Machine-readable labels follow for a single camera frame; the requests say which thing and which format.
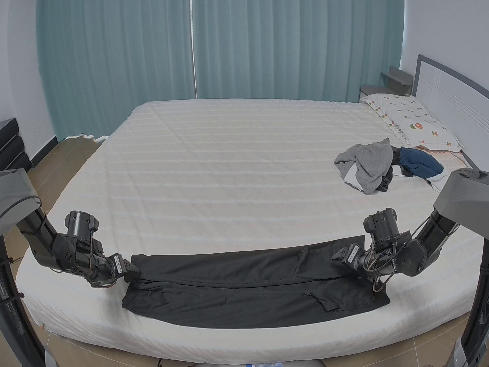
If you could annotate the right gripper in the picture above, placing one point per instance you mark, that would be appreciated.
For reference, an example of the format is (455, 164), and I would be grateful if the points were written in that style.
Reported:
(353, 256)

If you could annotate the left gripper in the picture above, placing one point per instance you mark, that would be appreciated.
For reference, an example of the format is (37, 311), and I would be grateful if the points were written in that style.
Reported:
(126, 269)

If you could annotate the black garment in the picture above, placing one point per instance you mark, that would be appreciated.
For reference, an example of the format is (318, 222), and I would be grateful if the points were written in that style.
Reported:
(248, 293)

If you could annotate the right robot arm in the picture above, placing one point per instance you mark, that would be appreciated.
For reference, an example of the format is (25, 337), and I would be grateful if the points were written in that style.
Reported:
(428, 243)

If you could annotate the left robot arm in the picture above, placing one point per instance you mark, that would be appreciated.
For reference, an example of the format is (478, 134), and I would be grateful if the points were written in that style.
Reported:
(46, 243)

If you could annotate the pile of clothes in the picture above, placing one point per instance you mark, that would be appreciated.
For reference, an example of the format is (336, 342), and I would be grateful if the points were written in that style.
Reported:
(370, 163)

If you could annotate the bed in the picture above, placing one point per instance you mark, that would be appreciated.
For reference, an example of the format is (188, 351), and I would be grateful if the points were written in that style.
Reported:
(229, 166)

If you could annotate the white printed pillow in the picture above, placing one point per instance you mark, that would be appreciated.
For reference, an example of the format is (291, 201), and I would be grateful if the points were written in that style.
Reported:
(412, 120)

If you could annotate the black chest of drawers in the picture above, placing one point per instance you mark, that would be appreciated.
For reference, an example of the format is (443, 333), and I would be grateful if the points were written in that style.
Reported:
(13, 143)

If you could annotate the grey bedside table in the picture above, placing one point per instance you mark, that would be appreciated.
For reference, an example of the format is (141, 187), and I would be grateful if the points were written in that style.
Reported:
(386, 86)

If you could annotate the blue-green curtain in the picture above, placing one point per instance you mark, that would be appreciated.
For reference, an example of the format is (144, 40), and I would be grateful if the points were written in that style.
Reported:
(298, 36)
(114, 52)

